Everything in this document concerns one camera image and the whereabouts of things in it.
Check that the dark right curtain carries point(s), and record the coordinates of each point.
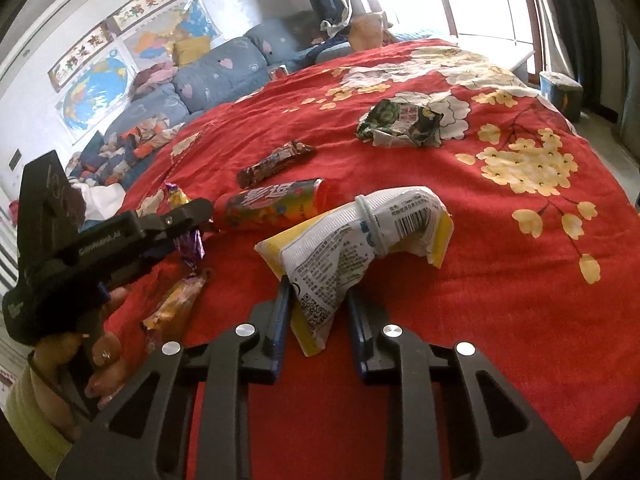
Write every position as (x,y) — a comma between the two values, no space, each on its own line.
(601,41)

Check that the crumpled green snack packet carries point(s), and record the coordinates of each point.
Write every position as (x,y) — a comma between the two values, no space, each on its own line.
(394,124)

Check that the red drink can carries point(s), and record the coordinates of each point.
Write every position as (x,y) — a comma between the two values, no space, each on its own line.
(278,72)

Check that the orange snack wrapper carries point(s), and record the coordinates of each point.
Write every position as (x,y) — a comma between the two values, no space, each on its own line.
(171,316)

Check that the world map poster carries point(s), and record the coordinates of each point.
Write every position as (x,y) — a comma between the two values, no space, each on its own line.
(95,92)

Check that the china map poster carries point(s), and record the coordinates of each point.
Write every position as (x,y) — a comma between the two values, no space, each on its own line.
(153,41)

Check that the yellow cushion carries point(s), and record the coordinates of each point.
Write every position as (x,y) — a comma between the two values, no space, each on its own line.
(190,50)

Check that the red floral table cloth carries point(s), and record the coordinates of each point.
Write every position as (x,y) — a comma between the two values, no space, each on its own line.
(535,258)

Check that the left calligraphy frame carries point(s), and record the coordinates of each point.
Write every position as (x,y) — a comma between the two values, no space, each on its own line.
(77,56)

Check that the right calligraphy frame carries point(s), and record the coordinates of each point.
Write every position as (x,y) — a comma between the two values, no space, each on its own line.
(132,13)

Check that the pile of pink clothes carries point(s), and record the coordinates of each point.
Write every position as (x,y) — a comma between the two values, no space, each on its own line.
(151,78)

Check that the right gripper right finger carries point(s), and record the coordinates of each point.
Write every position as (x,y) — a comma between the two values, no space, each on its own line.
(451,413)

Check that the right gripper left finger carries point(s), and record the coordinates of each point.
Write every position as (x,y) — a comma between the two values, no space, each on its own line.
(187,400)

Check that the calligraphy frame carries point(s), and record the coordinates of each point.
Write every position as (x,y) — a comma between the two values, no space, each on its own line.
(132,13)
(77,56)

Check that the blue sectional sofa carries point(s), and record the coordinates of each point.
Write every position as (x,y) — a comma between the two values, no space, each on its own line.
(235,69)

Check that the small blue storage stool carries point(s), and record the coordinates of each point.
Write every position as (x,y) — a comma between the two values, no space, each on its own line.
(563,92)

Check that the colourful patchwork blanket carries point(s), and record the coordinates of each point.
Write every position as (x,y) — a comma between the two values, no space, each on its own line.
(120,157)

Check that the yellow white snack bag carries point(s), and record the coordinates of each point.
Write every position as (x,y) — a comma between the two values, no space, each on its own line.
(327,255)

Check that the brown chocolate wrapper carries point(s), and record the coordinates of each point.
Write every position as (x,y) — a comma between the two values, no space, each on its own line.
(289,153)

